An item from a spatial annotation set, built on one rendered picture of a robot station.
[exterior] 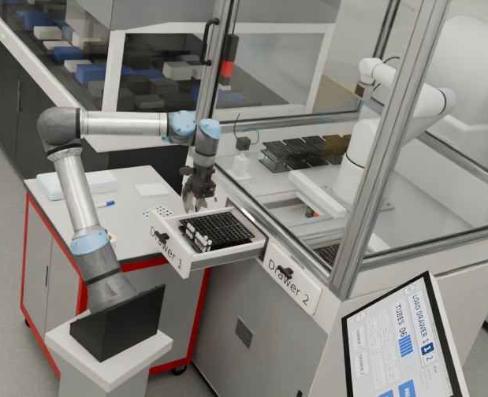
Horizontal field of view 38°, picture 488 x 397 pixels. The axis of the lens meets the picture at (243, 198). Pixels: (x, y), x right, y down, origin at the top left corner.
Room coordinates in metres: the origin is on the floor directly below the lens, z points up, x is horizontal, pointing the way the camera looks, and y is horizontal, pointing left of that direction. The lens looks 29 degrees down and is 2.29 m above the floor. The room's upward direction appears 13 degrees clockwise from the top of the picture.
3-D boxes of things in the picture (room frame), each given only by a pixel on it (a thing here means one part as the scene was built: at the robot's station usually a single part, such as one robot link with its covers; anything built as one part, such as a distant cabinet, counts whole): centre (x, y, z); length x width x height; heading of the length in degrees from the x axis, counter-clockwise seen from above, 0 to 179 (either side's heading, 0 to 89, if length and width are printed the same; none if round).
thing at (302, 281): (2.06, -0.22, 0.87); 0.29 x 0.02 x 0.11; 40
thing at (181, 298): (2.43, 0.47, 0.38); 0.62 x 0.58 x 0.76; 40
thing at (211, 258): (2.24, 0.06, 0.86); 0.40 x 0.26 x 0.06; 130
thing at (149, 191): (2.61, 0.39, 0.77); 0.13 x 0.09 x 0.02; 125
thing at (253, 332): (2.58, -0.42, 0.40); 1.03 x 0.95 x 0.80; 40
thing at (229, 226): (2.23, 0.07, 0.87); 0.22 x 0.18 x 0.06; 130
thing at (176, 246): (2.10, 0.22, 0.87); 0.29 x 0.02 x 0.11; 40
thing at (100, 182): (2.55, 0.60, 0.79); 0.13 x 0.09 x 0.05; 131
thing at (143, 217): (2.40, 0.32, 0.78); 0.12 x 0.08 x 0.04; 148
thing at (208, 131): (2.18, 0.17, 1.27); 0.09 x 0.08 x 0.11; 101
